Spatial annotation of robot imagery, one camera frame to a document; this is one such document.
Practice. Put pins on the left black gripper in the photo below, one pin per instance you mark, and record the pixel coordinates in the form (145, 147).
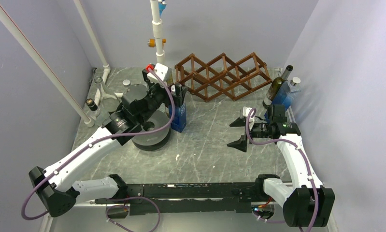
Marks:
(179, 91)

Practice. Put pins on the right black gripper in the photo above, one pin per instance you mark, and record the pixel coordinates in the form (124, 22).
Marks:
(241, 144)

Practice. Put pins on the gold capped dark bottle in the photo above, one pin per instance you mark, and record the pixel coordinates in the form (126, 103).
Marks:
(169, 78)

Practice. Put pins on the blue square bottle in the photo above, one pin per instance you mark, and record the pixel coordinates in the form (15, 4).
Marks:
(179, 121)
(288, 92)

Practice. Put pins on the dark green wine bottle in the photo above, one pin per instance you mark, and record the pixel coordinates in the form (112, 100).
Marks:
(280, 78)

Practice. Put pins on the tall clear glass bottle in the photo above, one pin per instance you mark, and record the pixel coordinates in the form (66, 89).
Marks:
(108, 99)

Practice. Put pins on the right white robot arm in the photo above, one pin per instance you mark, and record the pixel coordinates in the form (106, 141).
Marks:
(307, 203)

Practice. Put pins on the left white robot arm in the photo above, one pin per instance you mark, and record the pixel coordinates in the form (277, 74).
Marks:
(59, 186)

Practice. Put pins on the brown wooden wine rack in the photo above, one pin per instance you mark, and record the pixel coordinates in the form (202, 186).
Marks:
(222, 76)

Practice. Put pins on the clear bottle silver cap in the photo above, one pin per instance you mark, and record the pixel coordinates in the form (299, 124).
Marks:
(126, 83)

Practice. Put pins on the black round spool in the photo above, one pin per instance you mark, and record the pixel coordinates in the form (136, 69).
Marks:
(153, 141)

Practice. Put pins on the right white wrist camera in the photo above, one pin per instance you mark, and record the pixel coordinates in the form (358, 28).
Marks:
(245, 113)

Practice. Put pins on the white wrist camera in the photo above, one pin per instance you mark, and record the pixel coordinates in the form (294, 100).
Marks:
(245, 113)
(155, 72)

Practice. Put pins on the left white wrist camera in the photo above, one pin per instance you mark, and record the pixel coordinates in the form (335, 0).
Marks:
(155, 72)

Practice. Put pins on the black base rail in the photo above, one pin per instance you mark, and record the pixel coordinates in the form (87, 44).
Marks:
(239, 197)

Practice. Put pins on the white pvc pipe frame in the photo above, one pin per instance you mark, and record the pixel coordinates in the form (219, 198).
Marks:
(46, 57)

